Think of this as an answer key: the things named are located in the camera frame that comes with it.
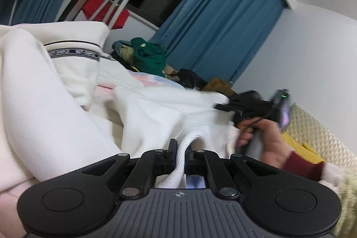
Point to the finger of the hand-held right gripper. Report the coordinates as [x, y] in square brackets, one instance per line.
[224, 108]

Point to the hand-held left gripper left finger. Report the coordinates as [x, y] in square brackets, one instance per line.
[173, 153]

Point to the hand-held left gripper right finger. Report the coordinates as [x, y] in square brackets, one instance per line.
[192, 160]

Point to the white knit sweater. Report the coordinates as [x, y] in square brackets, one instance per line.
[69, 115]

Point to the person's right forearm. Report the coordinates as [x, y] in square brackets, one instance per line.
[302, 167]

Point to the person's right hand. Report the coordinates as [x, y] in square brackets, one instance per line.
[272, 140]

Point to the cardboard box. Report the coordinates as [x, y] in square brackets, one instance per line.
[220, 87]

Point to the black garment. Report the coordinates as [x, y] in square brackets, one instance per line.
[191, 77]

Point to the yellow cloth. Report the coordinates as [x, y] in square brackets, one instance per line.
[302, 150]

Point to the beige quilted headboard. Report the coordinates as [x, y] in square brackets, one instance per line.
[318, 132]

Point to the cream fluffy cloth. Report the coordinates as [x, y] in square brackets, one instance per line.
[344, 193]

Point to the red cloth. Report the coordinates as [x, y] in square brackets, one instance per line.
[96, 8]

